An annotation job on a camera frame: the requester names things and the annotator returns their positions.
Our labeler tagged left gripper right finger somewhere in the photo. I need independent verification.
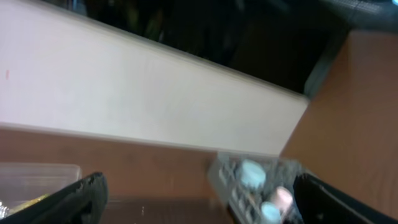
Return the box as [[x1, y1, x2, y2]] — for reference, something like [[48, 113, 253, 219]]
[[293, 173, 397, 224]]

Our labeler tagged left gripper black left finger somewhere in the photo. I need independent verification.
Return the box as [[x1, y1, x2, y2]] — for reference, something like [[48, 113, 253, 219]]
[[1, 172, 109, 224]]

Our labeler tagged white pink cup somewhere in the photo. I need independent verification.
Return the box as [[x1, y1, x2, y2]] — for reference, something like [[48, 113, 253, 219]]
[[270, 186, 294, 214]]

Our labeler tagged light blue bowl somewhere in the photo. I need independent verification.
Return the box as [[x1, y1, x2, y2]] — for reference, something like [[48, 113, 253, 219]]
[[239, 159, 267, 189]]

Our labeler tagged grey dishwasher rack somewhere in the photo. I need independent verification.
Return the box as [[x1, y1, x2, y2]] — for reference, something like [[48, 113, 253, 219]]
[[208, 153, 307, 224]]

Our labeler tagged foil snack wrapper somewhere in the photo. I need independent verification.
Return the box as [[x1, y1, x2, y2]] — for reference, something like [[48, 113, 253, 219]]
[[1, 194, 49, 219]]

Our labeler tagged light blue cup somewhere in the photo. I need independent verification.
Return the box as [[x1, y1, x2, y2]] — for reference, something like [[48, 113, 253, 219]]
[[261, 202, 282, 224]]

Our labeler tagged brown serving tray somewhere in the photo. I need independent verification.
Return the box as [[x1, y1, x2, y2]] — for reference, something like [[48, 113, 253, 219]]
[[100, 198, 234, 224]]

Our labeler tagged clear plastic bin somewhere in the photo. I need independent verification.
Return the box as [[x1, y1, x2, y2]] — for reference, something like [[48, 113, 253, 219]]
[[1, 162, 81, 208]]

